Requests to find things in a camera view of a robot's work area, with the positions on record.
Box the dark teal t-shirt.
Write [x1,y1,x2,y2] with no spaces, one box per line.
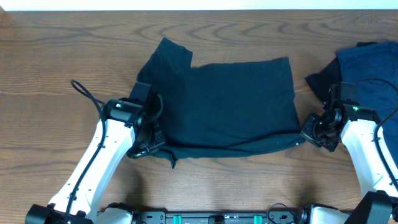
[137,39,304,165]

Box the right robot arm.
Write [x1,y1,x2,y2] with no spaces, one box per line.
[296,82,397,223]

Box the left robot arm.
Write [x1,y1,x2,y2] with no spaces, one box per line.
[25,93,165,224]

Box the black garment under blue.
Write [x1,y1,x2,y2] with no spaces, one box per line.
[305,57,341,102]

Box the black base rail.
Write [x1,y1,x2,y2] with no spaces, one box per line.
[105,203,312,224]

